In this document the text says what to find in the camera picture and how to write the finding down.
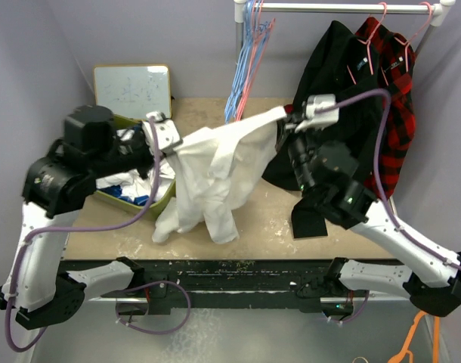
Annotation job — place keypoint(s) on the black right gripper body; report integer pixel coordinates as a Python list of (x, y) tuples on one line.
[(301, 147)]

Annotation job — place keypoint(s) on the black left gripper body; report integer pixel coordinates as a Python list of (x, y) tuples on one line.
[(131, 153)]

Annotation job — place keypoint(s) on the white button shirt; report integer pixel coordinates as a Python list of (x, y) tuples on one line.
[(216, 170)]

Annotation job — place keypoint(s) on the pink wire hanger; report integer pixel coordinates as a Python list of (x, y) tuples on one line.
[(257, 34)]

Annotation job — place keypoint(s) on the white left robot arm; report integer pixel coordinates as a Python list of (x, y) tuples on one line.
[(37, 294)]

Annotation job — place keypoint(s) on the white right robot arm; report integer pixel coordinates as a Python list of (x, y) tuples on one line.
[(428, 274)]

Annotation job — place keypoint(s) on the white shirt in basket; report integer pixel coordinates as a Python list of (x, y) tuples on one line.
[(143, 185)]

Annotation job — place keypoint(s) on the blue plaid shirt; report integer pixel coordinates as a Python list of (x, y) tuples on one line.
[(127, 194)]

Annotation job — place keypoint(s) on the black shirt on hanger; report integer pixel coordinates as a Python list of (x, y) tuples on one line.
[(305, 222)]

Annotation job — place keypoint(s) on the pink hanger holding black shirt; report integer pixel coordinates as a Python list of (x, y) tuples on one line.
[(370, 41)]

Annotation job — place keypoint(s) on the red black plaid shirt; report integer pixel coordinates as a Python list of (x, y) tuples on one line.
[(396, 125)]

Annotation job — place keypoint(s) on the green laundry basket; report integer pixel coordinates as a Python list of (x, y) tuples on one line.
[(164, 193)]

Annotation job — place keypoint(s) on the yellow framed whiteboard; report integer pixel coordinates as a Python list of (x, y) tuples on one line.
[(133, 90)]

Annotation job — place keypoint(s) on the metal clothes rack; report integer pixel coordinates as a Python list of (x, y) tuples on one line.
[(435, 11)]

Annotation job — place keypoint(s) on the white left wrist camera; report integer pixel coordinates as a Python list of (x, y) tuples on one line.
[(158, 126)]

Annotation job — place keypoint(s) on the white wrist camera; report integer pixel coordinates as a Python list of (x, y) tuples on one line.
[(318, 112), (158, 126)]

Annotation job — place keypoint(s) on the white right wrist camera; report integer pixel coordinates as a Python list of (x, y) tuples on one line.
[(318, 112)]

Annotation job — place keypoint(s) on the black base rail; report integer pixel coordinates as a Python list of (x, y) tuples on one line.
[(298, 284)]

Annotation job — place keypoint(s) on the blue wire hangers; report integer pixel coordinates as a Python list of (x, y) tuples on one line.
[(244, 11)]

